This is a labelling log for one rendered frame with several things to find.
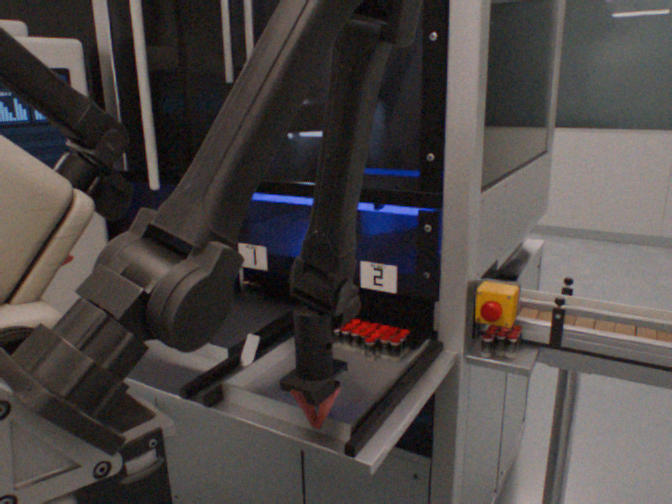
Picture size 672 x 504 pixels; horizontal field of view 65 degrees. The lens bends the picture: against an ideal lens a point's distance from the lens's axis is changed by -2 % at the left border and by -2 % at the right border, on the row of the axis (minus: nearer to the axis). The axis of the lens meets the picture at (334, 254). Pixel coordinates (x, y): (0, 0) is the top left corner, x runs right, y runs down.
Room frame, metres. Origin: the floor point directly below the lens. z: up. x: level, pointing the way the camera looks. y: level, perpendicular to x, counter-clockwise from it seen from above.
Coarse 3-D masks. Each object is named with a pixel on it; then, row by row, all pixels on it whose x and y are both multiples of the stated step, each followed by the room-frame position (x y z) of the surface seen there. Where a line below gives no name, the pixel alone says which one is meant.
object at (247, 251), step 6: (240, 246) 1.28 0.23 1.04; (246, 246) 1.28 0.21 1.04; (252, 246) 1.27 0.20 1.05; (258, 246) 1.26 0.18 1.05; (240, 252) 1.29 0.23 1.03; (246, 252) 1.28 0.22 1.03; (252, 252) 1.27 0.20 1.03; (258, 252) 1.26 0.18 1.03; (264, 252) 1.25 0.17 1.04; (246, 258) 1.28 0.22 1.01; (252, 258) 1.27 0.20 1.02; (258, 258) 1.26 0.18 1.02; (264, 258) 1.25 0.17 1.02; (246, 264) 1.28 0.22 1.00; (252, 264) 1.27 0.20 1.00; (258, 264) 1.26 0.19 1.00; (264, 264) 1.25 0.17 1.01
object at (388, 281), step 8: (368, 264) 1.11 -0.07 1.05; (376, 264) 1.10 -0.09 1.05; (368, 272) 1.11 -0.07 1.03; (376, 272) 1.10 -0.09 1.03; (384, 272) 1.09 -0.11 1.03; (392, 272) 1.08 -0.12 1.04; (368, 280) 1.11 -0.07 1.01; (376, 280) 1.10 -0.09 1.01; (384, 280) 1.09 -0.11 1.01; (392, 280) 1.08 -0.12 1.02; (368, 288) 1.11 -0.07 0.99; (376, 288) 1.10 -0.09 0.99; (384, 288) 1.09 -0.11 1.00; (392, 288) 1.08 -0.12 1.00
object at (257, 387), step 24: (264, 360) 0.95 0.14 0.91; (288, 360) 0.99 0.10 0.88; (360, 360) 0.98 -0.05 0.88; (384, 360) 0.98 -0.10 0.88; (408, 360) 0.91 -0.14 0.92; (240, 384) 0.88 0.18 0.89; (264, 384) 0.89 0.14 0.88; (360, 384) 0.89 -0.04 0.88; (384, 384) 0.89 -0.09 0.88; (264, 408) 0.80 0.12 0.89; (288, 408) 0.77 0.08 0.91; (336, 408) 0.81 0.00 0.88; (360, 408) 0.81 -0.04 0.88; (336, 432) 0.73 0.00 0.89
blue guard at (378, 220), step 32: (160, 192) 1.42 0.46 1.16; (256, 192) 1.26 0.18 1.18; (128, 224) 1.49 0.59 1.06; (256, 224) 1.26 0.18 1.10; (288, 224) 1.21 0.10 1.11; (384, 224) 1.09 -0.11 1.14; (416, 224) 1.06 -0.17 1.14; (288, 256) 1.22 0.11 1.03; (384, 256) 1.09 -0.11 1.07; (416, 256) 1.06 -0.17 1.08; (416, 288) 1.05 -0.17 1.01
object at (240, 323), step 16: (240, 304) 1.30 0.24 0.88; (256, 304) 1.30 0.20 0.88; (272, 304) 1.29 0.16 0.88; (288, 304) 1.29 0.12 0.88; (240, 320) 1.20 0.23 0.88; (256, 320) 1.19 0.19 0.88; (272, 320) 1.19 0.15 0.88; (224, 336) 1.11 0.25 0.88; (240, 336) 1.11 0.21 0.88; (192, 352) 1.03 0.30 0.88; (208, 352) 1.00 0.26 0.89; (224, 352) 0.98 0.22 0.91
